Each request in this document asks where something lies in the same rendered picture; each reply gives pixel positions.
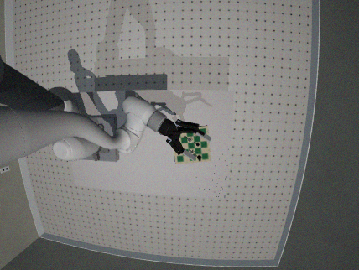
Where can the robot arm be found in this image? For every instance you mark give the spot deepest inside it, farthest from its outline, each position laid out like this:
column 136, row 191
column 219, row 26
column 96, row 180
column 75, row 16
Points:
column 26, row 130

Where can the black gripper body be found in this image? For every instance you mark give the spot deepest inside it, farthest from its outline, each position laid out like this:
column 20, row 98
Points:
column 167, row 129

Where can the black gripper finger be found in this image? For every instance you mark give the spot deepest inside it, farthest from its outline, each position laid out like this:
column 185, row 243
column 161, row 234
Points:
column 177, row 147
column 190, row 127

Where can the green and cream checkered board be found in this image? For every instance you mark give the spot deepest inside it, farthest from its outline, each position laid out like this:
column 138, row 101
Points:
column 203, row 150

